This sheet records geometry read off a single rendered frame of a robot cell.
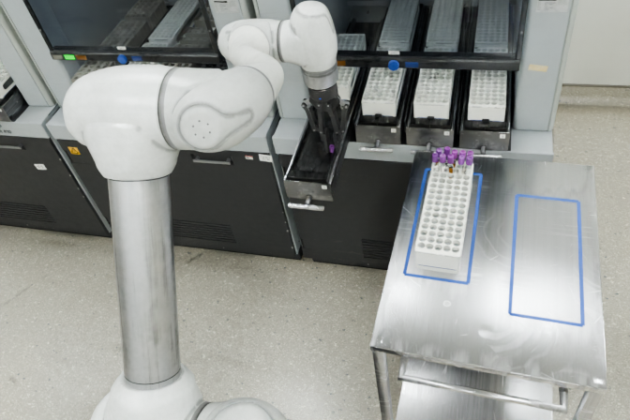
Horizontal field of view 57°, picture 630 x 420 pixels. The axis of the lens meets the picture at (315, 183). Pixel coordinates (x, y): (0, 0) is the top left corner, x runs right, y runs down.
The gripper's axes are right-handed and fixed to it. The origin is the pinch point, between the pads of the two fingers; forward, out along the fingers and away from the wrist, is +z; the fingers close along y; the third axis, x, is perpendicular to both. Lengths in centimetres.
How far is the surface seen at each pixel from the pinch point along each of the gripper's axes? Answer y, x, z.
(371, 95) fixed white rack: -8.3, -19.0, -1.6
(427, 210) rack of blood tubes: -29.4, 25.4, -2.6
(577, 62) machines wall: -82, -131, 62
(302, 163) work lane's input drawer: 7.7, 6.0, 3.9
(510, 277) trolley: -48, 38, 3
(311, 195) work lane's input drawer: 3.9, 13.4, 8.8
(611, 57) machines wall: -96, -131, 60
